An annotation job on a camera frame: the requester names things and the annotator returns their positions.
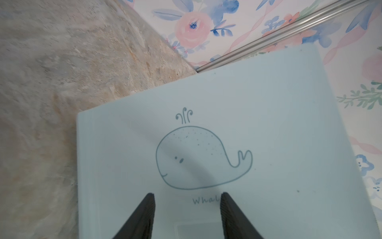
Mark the aluminium corner post right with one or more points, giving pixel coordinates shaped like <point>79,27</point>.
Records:
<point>298,26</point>

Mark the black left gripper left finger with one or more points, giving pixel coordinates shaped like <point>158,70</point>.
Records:
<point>140,224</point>

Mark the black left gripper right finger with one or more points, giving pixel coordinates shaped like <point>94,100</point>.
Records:
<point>235,224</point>

